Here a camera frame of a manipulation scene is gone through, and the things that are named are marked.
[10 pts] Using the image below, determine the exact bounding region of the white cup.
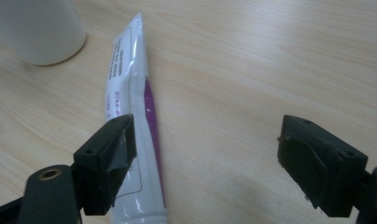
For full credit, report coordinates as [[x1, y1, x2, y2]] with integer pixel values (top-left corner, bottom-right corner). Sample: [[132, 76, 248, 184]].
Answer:
[[0, 0, 87, 66]]

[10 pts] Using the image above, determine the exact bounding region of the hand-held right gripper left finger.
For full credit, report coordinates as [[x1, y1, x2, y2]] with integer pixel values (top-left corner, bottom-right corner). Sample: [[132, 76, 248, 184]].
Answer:
[[72, 113, 138, 217]]

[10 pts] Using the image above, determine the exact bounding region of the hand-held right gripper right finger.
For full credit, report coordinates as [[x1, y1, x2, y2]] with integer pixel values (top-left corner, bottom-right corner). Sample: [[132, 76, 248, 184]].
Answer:
[[276, 114, 369, 218]]

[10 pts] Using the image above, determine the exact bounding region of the white purple toothpaste tube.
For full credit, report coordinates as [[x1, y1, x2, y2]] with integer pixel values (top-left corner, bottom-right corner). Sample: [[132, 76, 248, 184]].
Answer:
[[104, 12, 168, 224]]

